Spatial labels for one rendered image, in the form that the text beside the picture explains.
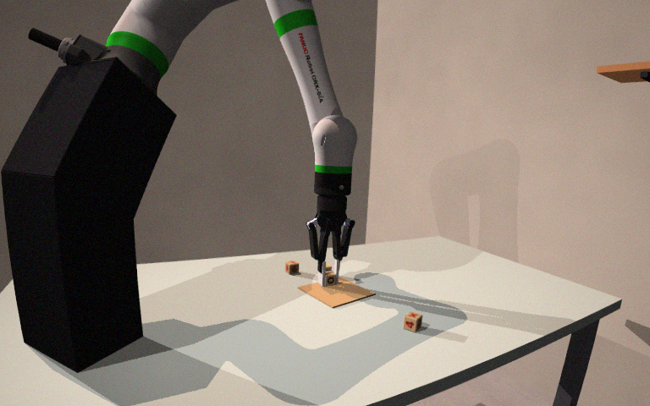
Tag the tan square mat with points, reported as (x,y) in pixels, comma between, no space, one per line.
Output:
(336,295)

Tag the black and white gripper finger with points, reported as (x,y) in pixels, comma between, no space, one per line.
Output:
(319,253)
(340,248)

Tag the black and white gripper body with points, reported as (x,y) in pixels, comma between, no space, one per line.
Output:
(331,208)

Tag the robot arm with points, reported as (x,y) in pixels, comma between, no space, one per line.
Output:
(150,32)

